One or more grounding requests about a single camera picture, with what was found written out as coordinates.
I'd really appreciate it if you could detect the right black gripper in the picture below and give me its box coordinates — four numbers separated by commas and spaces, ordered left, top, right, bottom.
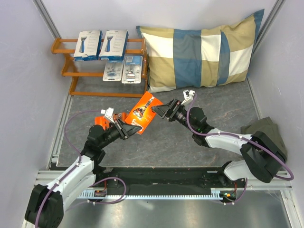
151, 98, 196, 133

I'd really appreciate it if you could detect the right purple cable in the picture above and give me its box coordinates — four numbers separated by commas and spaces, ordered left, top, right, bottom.
186, 93, 295, 180

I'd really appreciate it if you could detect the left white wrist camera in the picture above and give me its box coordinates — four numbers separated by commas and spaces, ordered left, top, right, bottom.
100, 107, 114, 124

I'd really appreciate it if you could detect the Gillette razor blister pack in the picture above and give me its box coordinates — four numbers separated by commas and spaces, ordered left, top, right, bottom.
122, 55, 143, 84

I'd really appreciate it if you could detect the orange black razor pack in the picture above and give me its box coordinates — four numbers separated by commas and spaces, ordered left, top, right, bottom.
125, 92, 163, 135

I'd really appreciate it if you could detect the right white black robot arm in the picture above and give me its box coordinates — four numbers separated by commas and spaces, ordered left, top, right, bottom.
152, 99, 286, 187

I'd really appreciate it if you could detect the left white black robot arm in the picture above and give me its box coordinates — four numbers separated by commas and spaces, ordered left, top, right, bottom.
24, 120, 142, 228

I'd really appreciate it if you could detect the orange wooden two-tier shelf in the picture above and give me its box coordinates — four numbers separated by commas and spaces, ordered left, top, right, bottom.
51, 38, 148, 98

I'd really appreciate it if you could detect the clear blister razor pack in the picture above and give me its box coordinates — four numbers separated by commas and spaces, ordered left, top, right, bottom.
103, 61, 124, 82

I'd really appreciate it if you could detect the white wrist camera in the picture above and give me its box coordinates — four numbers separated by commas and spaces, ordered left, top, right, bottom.
100, 107, 114, 124
181, 90, 195, 105

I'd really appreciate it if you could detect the blue beige checkered pillow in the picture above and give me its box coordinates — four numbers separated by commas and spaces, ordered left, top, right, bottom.
136, 9, 264, 93

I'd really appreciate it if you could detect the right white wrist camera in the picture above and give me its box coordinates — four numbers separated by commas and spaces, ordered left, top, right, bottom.
181, 90, 195, 105

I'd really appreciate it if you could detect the orange razor cartridge pack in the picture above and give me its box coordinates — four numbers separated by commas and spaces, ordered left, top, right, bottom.
95, 112, 128, 130

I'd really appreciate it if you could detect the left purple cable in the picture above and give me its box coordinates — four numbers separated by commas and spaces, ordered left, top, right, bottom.
34, 110, 105, 228

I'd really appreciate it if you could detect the white box blue razor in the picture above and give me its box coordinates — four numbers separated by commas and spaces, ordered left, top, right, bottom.
99, 29, 129, 61
73, 30, 103, 61

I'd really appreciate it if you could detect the purple cable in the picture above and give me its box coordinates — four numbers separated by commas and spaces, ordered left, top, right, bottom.
34, 110, 105, 228
186, 93, 295, 180

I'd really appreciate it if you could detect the olive green cloth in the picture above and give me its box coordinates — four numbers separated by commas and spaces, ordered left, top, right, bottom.
240, 117, 288, 157

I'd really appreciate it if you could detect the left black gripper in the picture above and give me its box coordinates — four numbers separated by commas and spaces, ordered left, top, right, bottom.
99, 117, 141, 149

